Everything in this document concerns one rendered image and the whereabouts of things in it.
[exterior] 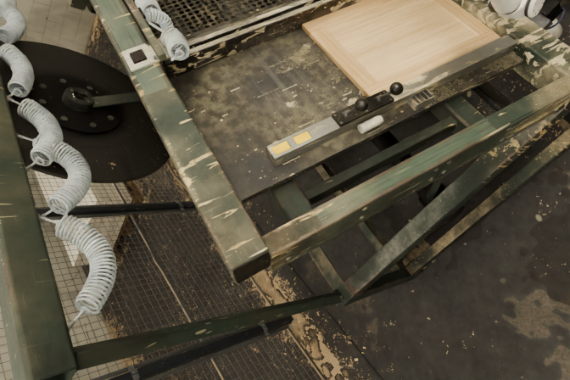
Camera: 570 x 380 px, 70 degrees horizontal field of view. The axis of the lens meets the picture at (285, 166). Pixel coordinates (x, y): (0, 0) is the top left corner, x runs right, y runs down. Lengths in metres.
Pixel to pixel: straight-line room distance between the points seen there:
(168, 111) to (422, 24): 0.97
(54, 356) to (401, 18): 1.47
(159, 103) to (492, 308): 2.09
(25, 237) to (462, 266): 2.20
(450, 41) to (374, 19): 0.28
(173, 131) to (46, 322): 0.54
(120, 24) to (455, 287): 2.20
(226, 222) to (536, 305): 1.93
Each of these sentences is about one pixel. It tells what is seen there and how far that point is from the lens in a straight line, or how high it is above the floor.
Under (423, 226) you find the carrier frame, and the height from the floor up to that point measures 0.79.
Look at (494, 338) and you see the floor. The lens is 2.70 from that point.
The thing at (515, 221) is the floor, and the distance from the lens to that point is 2.54.
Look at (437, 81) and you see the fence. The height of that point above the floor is 1.18.
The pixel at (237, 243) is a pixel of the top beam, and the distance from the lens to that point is 0.97.
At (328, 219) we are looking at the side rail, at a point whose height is 1.63.
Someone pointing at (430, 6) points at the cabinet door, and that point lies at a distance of 1.76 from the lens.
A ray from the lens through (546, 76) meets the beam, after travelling 1.64.
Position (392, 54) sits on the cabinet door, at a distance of 1.51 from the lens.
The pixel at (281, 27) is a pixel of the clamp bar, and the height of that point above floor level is 1.41.
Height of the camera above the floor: 2.46
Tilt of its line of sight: 47 degrees down
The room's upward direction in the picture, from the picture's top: 88 degrees counter-clockwise
